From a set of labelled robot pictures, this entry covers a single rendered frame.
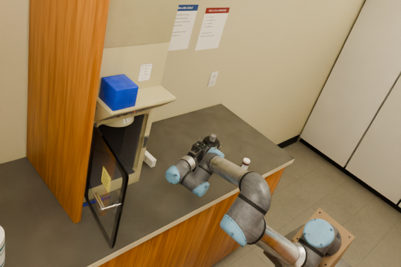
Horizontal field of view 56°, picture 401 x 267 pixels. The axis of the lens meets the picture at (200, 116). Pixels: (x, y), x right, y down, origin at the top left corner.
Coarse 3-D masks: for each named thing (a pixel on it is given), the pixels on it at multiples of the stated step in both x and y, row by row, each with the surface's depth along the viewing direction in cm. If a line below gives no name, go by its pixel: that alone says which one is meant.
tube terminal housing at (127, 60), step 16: (112, 48) 136; (128, 48) 142; (144, 48) 147; (160, 48) 153; (112, 64) 141; (128, 64) 146; (160, 64) 158; (160, 80) 163; (144, 112) 168; (144, 128) 179
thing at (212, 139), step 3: (213, 135) 193; (204, 138) 195; (207, 138) 195; (210, 138) 194; (213, 138) 193; (216, 138) 197; (204, 141) 194; (207, 141) 193; (210, 141) 194; (213, 141) 194; (216, 141) 195; (207, 144) 192; (210, 144) 192; (213, 144) 192; (216, 144) 193; (219, 144) 195
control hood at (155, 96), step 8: (144, 88) 159; (152, 88) 160; (160, 88) 162; (144, 96) 153; (152, 96) 155; (160, 96) 157; (168, 96) 158; (96, 104) 144; (104, 104) 141; (136, 104) 147; (144, 104) 148; (152, 104) 150; (160, 104) 156; (96, 112) 145; (104, 112) 140; (112, 112) 138; (120, 112) 140; (128, 112) 147; (96, 120) 146
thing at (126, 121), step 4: (116, 120) 163; (120, 120) 164; (124, 120) 165; (128, 120) 167; (132, 120) 170; (104, 124) 163; (108, 124) 163; (112, 124) 163; (116, 124) 164; (120, 124) 164; (124, 124) 165; (128, 124) 167
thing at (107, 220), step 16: (96, 128) 148; (96, 144) 150; (96, 160) 152; (112, 160) 138; (96, 176) 154; (112, 176) 140; (96, 192) 156; (112, 192) 142; (96, 208) 158; (112, 208) 144; (112, 224) 146; (112, 240) 148
